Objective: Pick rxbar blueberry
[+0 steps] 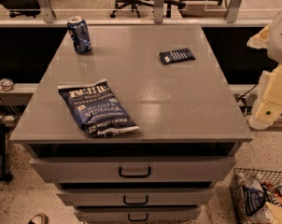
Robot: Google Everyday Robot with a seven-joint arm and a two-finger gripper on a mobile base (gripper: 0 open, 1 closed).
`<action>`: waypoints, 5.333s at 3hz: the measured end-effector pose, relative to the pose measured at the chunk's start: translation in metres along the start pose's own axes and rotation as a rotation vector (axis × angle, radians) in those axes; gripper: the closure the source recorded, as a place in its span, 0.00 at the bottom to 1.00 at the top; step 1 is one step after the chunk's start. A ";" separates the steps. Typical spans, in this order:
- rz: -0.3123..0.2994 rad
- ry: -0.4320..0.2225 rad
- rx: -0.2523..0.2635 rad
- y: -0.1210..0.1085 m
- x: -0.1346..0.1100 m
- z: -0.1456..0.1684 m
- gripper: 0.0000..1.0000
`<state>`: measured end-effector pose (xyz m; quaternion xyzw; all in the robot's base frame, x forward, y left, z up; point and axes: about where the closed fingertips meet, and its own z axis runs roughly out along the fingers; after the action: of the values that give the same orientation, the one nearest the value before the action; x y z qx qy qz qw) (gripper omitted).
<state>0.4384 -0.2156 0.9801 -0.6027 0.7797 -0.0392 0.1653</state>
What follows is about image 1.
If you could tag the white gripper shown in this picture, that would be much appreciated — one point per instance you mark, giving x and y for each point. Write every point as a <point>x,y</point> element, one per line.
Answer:
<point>280,40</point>

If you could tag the blue rxbar blueberry bar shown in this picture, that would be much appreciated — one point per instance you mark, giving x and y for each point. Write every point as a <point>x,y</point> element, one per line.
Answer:
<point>176,56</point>

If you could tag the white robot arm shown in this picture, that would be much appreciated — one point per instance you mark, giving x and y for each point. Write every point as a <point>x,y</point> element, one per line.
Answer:
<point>274,49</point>

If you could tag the red snack bag in basket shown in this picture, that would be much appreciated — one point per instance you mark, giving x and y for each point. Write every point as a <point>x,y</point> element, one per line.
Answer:
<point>273,192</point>

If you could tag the blue snack bag in basket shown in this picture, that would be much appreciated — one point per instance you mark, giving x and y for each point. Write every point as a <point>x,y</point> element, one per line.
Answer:
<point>254,200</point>

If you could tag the grey drawer cabinet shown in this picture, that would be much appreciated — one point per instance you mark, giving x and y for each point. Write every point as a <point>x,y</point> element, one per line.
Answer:
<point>181,109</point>

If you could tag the yellow snack bag in basket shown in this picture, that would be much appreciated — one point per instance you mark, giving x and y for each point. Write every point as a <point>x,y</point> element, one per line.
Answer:
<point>274,213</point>

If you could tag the black office chair centre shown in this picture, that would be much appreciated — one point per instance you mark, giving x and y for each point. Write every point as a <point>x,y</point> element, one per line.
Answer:
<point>132,4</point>

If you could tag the top grey drawer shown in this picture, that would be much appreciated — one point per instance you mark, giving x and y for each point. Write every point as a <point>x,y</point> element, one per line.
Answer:
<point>133,169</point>

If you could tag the grey drawer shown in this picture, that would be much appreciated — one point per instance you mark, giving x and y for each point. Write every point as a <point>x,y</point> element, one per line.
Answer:
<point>135,197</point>
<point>137,214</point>
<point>133,169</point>

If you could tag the middle grey drawer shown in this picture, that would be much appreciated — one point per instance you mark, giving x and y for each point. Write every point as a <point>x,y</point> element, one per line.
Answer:
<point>135,197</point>

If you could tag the blue kettle chips bag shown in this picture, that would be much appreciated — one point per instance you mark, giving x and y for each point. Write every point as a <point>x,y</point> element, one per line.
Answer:
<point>96,110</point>

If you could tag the blue soda can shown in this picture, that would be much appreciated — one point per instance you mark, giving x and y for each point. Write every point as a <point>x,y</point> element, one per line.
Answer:
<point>79,33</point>

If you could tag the bottom grey drawer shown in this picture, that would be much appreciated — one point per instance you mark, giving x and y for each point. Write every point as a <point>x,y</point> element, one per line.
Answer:
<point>137,214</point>

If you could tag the white device on shelf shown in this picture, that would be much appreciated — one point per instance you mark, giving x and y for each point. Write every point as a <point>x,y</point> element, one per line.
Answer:
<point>6,84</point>

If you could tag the shoe tip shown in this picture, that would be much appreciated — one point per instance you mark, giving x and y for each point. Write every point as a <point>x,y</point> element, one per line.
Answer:
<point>39,219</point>

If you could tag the black metal stand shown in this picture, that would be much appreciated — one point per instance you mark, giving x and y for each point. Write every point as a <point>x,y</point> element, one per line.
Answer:
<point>4,174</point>

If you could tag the wire basket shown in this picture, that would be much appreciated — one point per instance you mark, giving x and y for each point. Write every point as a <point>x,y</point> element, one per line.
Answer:
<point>251,178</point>

